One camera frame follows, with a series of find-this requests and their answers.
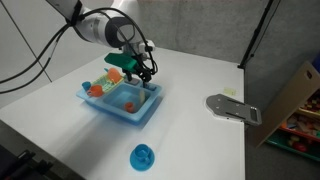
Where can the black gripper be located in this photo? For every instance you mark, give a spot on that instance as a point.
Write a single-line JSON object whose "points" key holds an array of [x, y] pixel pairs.
{"points": [[142, 73]]}

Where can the white cream bottle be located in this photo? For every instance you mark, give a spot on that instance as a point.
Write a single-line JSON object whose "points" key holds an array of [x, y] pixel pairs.
{"points": [[142, 97]]}

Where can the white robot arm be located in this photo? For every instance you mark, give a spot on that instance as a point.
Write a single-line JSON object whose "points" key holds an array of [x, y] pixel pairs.
{"points": [[116, 26]]}

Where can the blue toy sink basin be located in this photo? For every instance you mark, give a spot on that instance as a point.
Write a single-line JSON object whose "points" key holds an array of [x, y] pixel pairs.
{"points": [[114, 101]]}

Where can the small orange cup in sink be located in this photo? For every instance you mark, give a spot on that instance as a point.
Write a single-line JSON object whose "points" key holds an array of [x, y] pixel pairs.
{"points": [[129, 107]]}

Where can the grey toy faucet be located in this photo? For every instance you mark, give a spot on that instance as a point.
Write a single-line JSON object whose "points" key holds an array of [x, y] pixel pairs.
{"points": [[133, 81]]}

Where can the orange plate in rack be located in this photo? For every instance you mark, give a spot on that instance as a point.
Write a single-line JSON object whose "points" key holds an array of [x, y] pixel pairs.
{"points": [[114, 75]]}

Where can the yellow green dish rack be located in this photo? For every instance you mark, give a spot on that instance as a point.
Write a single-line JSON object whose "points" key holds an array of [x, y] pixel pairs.
{"points": [[106, 83]]}

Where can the orange mug on rack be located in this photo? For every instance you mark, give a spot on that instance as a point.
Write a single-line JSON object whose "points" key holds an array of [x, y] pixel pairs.
{"points": [[95, 91]]}

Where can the small blue cup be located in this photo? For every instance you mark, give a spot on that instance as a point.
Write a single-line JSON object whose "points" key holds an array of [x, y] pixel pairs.
{"points": [[86, 85]]}

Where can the blue cup on saucer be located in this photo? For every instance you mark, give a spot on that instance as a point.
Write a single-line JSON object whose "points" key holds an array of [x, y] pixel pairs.
{"points": [[141, 153]]}

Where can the blue saucer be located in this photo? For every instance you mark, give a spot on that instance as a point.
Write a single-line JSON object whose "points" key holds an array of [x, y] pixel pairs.
{"points": [[135, 164]]}

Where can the grey metal mounting plate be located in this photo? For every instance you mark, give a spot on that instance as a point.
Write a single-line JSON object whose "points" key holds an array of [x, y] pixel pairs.
{"points": [[229, 108]]}

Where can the yellow sticky note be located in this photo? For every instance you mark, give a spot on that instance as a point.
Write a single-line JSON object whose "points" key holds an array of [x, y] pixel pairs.
{"points": [[229, 91]]}

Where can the black tripod pole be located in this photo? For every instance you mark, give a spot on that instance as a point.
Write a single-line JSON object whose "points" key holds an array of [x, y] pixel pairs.
{"points": [[259, 32]]}

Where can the black equipment lower left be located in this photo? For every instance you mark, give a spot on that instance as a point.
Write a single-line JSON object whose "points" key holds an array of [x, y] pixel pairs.
{"points": [[21, 167]]}

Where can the wooden toy shelf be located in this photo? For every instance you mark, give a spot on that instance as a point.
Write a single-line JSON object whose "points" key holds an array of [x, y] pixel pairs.
{"points": [[291, 121]]}

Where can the green wrist camera box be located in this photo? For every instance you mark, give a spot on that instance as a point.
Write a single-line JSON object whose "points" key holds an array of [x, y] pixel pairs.
{"points": [[121, 60]]}

